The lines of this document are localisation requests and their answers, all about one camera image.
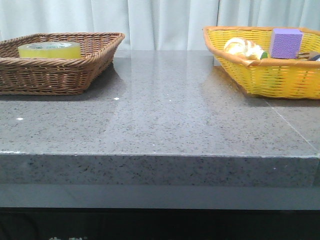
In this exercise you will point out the dark jar with label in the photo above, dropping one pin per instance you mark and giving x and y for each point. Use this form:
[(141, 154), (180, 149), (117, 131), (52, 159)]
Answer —
[(314, 57)]

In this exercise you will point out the yellow tape roll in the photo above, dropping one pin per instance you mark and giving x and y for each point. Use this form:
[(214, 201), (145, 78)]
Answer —
[(51, 49)]

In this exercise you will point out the purple foam block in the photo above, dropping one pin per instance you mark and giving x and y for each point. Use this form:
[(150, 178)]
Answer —
[(285, 43)]

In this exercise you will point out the brown wicker basket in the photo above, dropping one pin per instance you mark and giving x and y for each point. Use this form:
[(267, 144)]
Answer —
[(56, 76)]

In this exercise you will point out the croissant bread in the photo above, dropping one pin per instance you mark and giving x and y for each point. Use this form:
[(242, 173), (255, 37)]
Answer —
[(243, 48)]

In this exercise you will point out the yellow woven basket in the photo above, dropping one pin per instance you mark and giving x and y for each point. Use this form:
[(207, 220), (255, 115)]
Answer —
[(273, 78)]

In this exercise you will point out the white curtain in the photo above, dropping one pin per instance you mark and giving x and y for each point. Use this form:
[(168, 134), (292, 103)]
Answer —
[(152, 24)]

